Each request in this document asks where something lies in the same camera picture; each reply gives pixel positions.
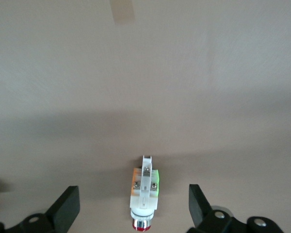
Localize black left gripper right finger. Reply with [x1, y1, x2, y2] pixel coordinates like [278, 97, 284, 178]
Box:
[188, 183, 286, 233]

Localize red pushbutton switch white body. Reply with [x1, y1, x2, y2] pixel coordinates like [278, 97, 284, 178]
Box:
[129, 155, 160, 232]

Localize brown tape piece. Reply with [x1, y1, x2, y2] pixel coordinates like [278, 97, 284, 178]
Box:
[109, 0, 136, 25]

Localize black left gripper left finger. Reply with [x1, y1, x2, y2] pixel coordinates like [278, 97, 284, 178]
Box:
[0, 185, 81, 233]

